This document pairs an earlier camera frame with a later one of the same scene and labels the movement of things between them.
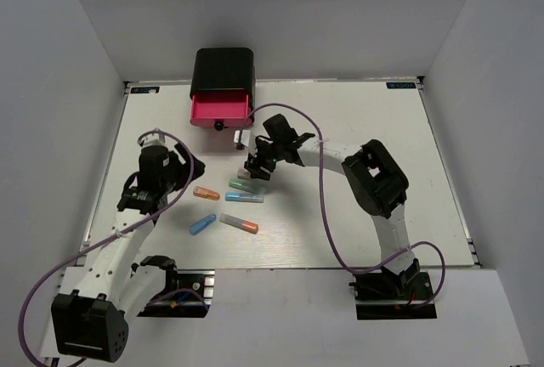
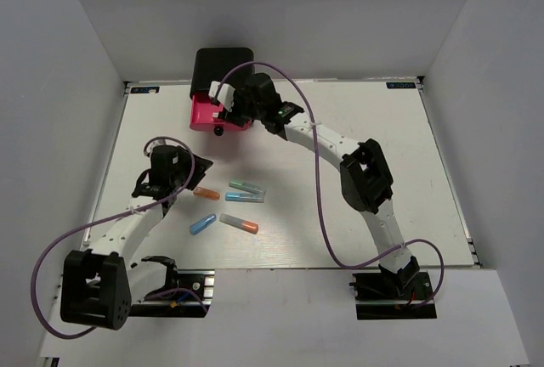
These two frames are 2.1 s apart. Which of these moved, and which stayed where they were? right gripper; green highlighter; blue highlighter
Moved: right gripper
Stayed: green highlighter; blue highlighter
